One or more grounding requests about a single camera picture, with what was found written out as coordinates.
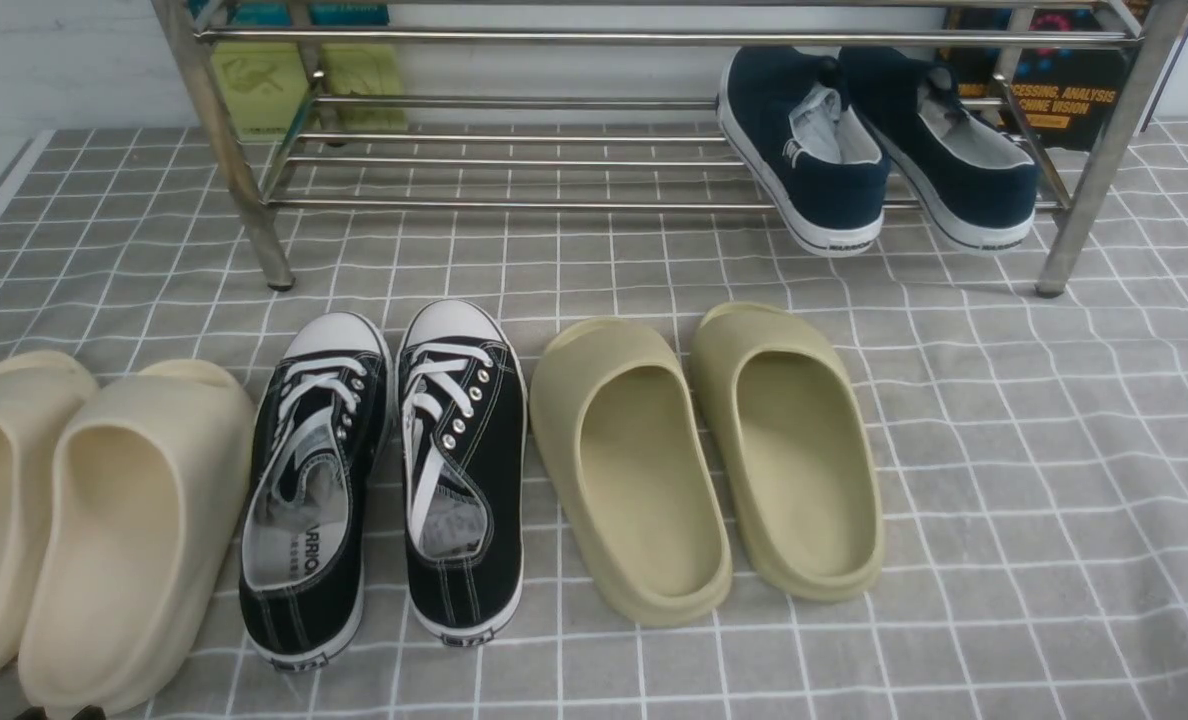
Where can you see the olive green slipper right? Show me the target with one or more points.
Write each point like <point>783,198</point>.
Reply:
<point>777,398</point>

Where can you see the olive green slipper left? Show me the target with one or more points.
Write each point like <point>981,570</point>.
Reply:
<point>614,423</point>

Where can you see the black canvas sneaker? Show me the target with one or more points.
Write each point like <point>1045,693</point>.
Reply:
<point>320,427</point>
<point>463,420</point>

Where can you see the dark machine vision book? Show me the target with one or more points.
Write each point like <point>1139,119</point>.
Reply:
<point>1067,94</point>

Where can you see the cream slipper far left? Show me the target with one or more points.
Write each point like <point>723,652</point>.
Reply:
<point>40,391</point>

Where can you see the olive green slipper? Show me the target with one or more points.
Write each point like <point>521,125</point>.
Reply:
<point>777,398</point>
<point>614,423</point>

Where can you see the navy sneaker right on rack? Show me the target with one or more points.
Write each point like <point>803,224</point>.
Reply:
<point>977,187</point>

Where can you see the navy sneaker on rack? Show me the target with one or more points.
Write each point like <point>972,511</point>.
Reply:
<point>977,187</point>
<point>789,117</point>

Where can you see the grey checked tablecloth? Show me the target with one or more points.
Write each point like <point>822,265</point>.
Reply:
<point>1032,454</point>

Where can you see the stainless steel shoe rack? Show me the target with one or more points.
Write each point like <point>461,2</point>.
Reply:
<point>315,139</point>

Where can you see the navy sneaker left on rack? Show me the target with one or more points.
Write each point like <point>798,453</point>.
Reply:
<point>789,117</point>

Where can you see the green yellow box behind rack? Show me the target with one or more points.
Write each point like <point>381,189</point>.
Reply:
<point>263,84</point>

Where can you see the cream slipper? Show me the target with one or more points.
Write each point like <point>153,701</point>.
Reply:
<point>149,479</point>
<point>40,391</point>

